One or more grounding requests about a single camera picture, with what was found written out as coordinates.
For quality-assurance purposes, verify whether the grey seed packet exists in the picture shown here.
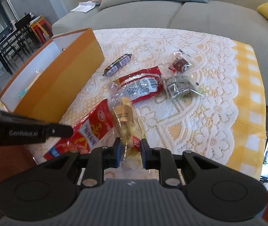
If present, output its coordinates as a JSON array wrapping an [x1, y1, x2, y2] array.
[[163, 74, 204, 98]]

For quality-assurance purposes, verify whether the beige sofa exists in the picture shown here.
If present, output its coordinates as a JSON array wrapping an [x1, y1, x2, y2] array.
[[51, 0, 268, 109]]

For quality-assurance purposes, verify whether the cream door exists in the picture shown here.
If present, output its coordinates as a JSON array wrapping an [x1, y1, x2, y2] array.
[[38, 0, 69, 22]]

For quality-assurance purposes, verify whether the black dining table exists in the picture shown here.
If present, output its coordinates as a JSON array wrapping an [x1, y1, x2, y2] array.
[[0, 31, 19, 76]]

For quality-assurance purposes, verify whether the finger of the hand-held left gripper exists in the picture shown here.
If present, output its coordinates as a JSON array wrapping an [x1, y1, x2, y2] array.
[[0, 106, 73, 138]]

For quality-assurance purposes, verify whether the dark sausage stick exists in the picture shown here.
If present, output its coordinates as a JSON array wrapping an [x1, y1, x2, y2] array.
[[104, 53, 132, 77]]

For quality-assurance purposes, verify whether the yellow puffed snack packet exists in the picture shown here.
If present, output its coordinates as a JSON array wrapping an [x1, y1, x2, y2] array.
[[108, 83, 144, 163]]

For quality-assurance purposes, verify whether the clear packet of brown sweets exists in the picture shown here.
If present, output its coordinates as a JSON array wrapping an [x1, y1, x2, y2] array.
[[163, 48, 196, 74]]

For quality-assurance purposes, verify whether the orange cardboard box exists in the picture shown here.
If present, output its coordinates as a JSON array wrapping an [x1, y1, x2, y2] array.
[[0, 28, 105, 124]]

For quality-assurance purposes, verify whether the white lace tablecloth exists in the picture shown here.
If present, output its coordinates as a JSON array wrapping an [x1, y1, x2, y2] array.
[[30, 28, 240, 171]]

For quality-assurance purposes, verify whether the red snack bag blue corner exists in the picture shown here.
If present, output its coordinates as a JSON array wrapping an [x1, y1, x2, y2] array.
[[44, 99, 114, 162]]

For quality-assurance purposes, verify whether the red stool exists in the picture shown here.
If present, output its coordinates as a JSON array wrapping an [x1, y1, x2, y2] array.
[[34, 20, 53, 45]]

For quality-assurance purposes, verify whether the yellow stool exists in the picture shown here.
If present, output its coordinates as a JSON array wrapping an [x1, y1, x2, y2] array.
[[30, 16, 47, 40]]

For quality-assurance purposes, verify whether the white booklet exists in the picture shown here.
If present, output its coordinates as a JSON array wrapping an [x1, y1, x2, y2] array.
[[70, 1, 97, 13]]

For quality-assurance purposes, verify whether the black dining chair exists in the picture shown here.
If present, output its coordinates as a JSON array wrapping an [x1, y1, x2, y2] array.
[[14, 13, 35, 60]]

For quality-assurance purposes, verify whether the red packet with white label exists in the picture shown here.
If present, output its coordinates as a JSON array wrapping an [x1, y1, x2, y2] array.
[[113, 67, 163, 103]]

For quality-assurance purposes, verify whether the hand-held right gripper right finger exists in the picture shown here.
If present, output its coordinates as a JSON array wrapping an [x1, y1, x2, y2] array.
[[140, 138, 220, 189]]

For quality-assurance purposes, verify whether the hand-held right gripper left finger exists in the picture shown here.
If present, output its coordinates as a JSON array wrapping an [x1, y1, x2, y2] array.
[[44, 137, 123, 189]]

